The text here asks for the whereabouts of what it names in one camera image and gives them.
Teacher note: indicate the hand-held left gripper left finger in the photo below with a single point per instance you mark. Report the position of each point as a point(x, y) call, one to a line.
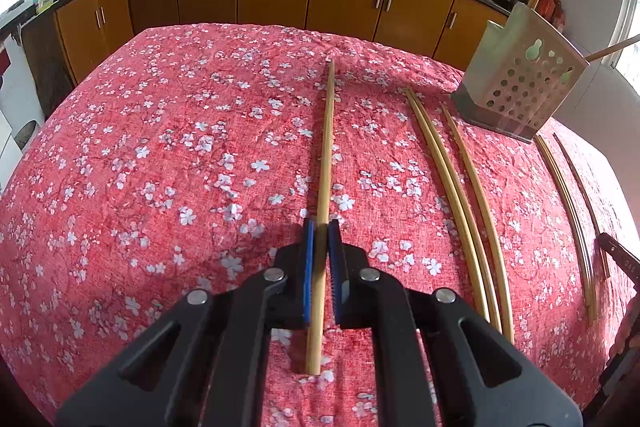
point(308, 274)

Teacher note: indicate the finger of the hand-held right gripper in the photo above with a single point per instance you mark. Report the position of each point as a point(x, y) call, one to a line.
point(620, 262)

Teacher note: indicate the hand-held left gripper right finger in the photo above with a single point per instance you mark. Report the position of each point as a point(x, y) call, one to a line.
point(334, 279)

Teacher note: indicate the perforated green chopstick holder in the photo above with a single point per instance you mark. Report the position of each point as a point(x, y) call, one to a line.
point(525, 57)

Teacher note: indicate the red floral tablecloth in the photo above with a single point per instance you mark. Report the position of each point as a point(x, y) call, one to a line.
point(175, 157)

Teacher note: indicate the wide window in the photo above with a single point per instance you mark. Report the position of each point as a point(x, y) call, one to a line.
point(630, 32)

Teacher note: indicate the white flower print appliance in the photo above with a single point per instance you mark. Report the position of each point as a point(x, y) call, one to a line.
point(15, 107)

